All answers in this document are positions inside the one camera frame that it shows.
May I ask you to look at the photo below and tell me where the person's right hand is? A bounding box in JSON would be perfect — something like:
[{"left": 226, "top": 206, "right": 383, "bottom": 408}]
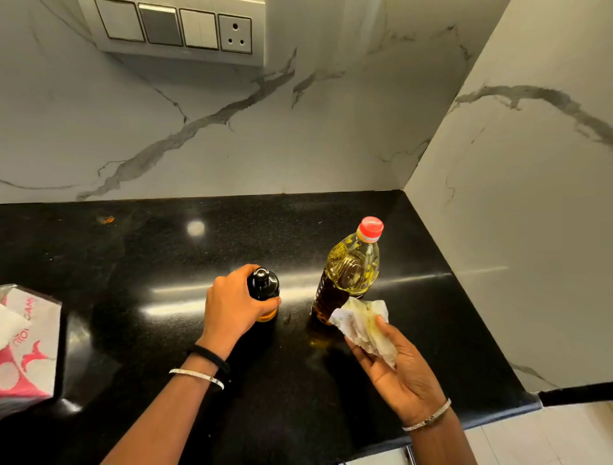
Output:
[{"left": 345, "top": 315, "right": 448, "bottom": 427}]

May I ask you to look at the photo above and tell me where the person's left forearm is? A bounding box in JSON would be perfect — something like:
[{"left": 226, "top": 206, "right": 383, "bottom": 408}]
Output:
[{"left": 101, "top": 335, "right": 240, "bottom": 465}]

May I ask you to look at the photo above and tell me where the person's left hand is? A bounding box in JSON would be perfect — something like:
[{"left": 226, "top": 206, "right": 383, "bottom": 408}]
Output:
[{"left": 196, "top": 264, "right": 282, "bottom": 355}]

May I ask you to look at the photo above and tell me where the black-capped oil dispenser bottle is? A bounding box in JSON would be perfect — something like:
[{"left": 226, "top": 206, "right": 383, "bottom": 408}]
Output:
[{"left": 246, "top": 267, "right": 280, "bottom": 323}]

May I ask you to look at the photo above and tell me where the person's right forearm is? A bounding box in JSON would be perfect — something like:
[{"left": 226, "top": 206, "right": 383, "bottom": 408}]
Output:
[{"left": 406, "top": 405, "right": 477, "bottom": 465}]

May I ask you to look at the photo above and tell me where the grey wall switch panel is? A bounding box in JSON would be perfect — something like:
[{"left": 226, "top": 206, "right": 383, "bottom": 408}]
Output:
[{"left": 77, "top": 0, "right": 266, "bottom": 67}]

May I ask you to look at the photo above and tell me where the oily tissue paper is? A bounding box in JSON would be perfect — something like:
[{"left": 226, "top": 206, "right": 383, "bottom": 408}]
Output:
[{"left": 329, "top": 297, "right": 399, "bottom": 369}]

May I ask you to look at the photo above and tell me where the silver bracelet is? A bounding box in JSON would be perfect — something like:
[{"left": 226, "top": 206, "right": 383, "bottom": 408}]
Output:
[{"left": 402, "top": 398, "right": 452, "bottom": 433}]

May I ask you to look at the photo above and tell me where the pink and white tissue pack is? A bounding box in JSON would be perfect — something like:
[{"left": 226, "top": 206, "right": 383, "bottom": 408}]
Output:
[{"left": 0, "top": 284, "right": 63, "bottom": 418}]

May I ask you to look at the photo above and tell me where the silver bangle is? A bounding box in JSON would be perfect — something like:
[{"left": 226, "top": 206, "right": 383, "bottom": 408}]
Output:
[{"left": 169, "top": 368, "right": 225, "bottom": 391}]

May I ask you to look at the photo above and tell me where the black wrist band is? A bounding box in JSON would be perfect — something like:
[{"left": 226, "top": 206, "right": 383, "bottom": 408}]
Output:
[{"left": 187, "top": 344, "right": 231, "bottom": 374}]

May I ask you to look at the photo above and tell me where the red-capped cooking oil bottle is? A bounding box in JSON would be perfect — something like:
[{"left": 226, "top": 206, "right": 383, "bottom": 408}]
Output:
[{"left": 312, "top": 217, "right": 385, "bottom": 326}]

